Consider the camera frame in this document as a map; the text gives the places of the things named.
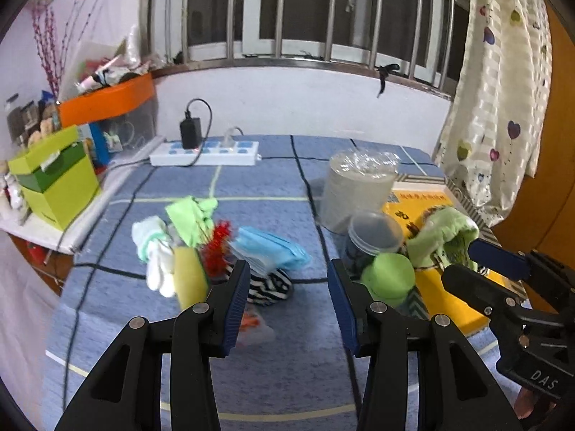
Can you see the short glass jar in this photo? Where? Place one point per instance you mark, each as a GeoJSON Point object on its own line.
{"type": "Point", "coordinates": [30, 116]}

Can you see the yellow book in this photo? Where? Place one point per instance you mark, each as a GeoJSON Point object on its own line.
{"type": "Point", "coordinates": [449, 305]}

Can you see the person's right hand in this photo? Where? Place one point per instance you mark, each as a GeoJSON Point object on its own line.
{"type": "Point", "coordinates": [524, 407]}

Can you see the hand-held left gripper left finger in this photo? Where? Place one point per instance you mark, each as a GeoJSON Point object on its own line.
{"type": "Point", "coordinates": [238, 307]}

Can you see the yellow sponge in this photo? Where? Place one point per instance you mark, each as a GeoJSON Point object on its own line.
{"type": "Point", "coordinates": [191, 278]}

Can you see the brown wooden door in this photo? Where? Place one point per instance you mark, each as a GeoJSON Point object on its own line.
{"type": "Point", "coordinates": [559, 143]}

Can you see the blue carton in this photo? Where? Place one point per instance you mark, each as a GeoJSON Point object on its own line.
{"type": "Point", "coordinates": [99, 143]}

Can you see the large clear plastic container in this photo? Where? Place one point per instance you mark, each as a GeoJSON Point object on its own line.
{"type": "Point", "coordinates": [355, 193]}

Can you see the tall glass jar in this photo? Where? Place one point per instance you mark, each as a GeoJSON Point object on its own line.
{"type": "Point", "coordinates": [13, 119]}

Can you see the red tassel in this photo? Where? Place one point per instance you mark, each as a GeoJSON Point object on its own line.
{"type": "Point", "coordinates": [215, 251]}

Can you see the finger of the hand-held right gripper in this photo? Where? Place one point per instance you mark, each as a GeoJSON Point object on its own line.
{"type": "Point", "coordinates": [476, 287]}
{"type": "Point", "coordinates": [498, 256]}

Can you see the green round lid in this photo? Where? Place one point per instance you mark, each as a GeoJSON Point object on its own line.
{"type": "Point", "coordinates": [388, 278]}

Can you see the heart-print curtain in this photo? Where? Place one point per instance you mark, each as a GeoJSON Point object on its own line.
{"type": "Point", "coordinates": [498, 98]}

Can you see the black white striped sock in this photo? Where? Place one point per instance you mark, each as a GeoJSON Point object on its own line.
{"type": "Point", "coordinates": [269, 288]}

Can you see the small clear plastic jar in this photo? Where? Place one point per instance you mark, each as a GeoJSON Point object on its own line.
{"type": "Point", "coordinates": [375, 233]}

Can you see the blue face mask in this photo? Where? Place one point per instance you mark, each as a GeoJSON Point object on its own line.
{"type": "Point", "coordinates": [269, 247]}

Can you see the white sock bundle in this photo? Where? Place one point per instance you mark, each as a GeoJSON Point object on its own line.
{"type": "Point", "coordinates": [159, 265]}

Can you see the pink flower branches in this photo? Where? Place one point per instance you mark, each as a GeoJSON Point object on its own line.
{"type": "Point", "coordinates": [47, 49]}

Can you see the white figurine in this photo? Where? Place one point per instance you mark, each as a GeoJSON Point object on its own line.
{"type": "Point", "coordinates": [11, 193]}

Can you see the blue checked blanket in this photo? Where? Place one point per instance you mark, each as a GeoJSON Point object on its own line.
{"type": "Point", "coordinates": [287, 381]}

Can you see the metal window grille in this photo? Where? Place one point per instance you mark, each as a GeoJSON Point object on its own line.
{"type": "Point", "coordinates": [278, 9]}

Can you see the wooden side cabinet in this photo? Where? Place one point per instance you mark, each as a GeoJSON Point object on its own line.
{"type": "Point", "coordinates": [40, 269]}

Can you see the white table cover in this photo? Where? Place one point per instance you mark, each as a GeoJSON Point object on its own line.
{"type": "Point", "coordinates": [76, 233]}

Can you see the clear plug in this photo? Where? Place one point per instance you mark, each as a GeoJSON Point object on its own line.
{"type": "Point", "coordinates": [231, 138]}

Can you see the green cardboard box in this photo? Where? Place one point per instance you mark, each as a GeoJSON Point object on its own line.
{"type": "Point", "coordinates": [58, 188]}

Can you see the light green cloth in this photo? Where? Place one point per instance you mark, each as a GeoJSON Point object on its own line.
{"type": "Point", "coordinates": [188, 220]}

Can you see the black charger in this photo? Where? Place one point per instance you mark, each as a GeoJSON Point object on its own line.
{"type": "Point", "coordinates": [190, 134]}

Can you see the clear plastic bag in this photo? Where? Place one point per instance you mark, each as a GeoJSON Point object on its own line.
{"type": "Point", "coordinates": [257, 328]}

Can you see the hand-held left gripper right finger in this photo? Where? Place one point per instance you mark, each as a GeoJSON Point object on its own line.
{"type": "Point", "coordinates": [341, 312]}

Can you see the orange-lidded clear storage container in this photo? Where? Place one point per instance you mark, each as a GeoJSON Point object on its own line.
{"type": "Point", "coordinates": [108, 98]}

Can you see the beige plush toy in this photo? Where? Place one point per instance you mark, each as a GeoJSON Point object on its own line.
{"type": "Point", "coordinates": [40, 131]}

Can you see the white power strip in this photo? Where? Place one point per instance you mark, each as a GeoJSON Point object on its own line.
{"type": "Point", "coordinates": [233, 156]}

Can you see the green fuzzy towel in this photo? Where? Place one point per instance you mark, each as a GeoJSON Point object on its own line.
{"type": "Point", "coordinates": [440, 229]}

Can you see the pile of plastic packets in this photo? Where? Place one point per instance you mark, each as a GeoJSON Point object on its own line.
{"type": "Point", "coordinates": [112, 65]}

